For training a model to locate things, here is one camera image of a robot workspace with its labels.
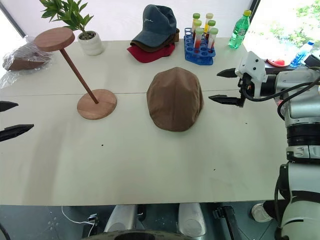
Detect white rounded leg shell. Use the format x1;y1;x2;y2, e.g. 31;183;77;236
176;202;208;238
103;204;137;234

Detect red baseball cap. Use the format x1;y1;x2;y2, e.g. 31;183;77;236
126;42;176;64

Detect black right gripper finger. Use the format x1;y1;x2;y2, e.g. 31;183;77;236
208;94;240;107
216;67;238;79

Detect wooden hat stand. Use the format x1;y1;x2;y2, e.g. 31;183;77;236
33;26;118;121

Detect blue denim baseball cap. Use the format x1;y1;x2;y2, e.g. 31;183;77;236
129;4;177;49

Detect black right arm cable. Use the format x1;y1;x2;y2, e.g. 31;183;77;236
243;77;320;121

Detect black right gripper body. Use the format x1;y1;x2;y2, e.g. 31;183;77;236
236;73;254;108

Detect blue test tube rack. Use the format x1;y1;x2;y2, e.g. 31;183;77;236
184;27;217;67

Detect blue-label water bottle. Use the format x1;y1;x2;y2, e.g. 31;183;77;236
289;40;316;69

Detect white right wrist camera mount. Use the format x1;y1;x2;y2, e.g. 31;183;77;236
234;51;268;84

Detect green plant in white pot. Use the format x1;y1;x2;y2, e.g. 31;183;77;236
39;0;106;57

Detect red shallow dish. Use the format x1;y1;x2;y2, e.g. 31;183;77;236
266;57;291;68

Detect dark brown baseball cap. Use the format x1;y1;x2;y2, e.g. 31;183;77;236
129;27;181;54

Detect black metal floor frame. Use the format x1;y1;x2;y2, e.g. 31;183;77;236
212;205;241;240

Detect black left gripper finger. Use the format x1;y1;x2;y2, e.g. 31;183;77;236
0;100;20;113
0;123;35;144

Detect green-capped test tube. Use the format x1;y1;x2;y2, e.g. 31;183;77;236
193;20;203;48
195;27;205;51
191;12;202;35
204;12;214;34
208;27;220;52
207;19;217;36

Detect brown flat cap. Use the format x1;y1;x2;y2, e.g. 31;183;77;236
146;66;205;132

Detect black rectangular device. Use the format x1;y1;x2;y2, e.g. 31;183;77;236
303;49;320;69

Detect wooden piece in plastic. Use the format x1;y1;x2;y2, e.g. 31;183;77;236
9;57;49;72

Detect green plastic soda bottle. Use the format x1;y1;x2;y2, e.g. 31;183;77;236
227;9;252;50

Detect white thin cable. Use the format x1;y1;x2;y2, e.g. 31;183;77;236
60;205;96;237

